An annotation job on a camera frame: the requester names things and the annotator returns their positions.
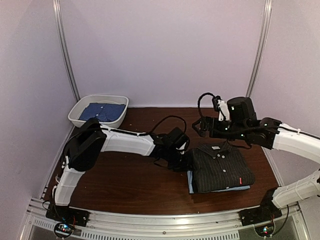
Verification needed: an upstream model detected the left black cable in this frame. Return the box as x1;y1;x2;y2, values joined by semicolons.
149;115;188;141

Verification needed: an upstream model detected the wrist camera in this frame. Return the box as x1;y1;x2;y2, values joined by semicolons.
212;96;231;121
176;141;190;155

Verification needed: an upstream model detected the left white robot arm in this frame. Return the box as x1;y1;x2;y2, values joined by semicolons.
51;118;190;222

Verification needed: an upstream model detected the left aluminium frame post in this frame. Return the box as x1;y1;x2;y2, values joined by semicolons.
52;0;81;101

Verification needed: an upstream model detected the blue patterned shirt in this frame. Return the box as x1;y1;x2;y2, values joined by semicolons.
78;103;126;122

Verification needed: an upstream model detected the aluminium front rail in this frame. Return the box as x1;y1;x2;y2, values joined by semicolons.
17;198;311;240

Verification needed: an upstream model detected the dark pinstriped long sleeve shirt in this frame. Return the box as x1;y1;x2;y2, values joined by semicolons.
188;141;255;194

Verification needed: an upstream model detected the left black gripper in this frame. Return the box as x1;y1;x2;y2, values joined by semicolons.
164;147;195;173

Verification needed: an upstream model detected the white plastic basin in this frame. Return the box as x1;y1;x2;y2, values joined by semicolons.
67;94;129;129

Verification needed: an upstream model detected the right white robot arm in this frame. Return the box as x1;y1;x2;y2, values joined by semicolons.
192;93;320;221

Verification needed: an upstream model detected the aluminium frame post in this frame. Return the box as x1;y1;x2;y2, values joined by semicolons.
246;0;273;97
52;0;81;101

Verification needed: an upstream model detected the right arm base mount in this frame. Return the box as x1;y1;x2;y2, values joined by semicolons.
239;199;282;238

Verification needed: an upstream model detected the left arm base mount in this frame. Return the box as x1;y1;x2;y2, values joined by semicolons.
45;200;90;240

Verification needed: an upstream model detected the black cable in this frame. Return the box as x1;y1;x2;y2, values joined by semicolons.
197;92;221;118
149;115;188;141

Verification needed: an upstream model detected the right black cable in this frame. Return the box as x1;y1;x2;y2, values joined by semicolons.
197;92;221;118

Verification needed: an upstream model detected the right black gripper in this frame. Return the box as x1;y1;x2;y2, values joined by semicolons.
192;116;249;141

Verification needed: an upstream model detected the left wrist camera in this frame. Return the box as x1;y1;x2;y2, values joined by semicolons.
176;141;190;155

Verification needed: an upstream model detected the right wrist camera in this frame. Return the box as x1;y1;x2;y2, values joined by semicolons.
212;96;231;121

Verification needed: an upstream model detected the right aluminium frame post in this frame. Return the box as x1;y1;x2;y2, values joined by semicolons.
246;0;273;97

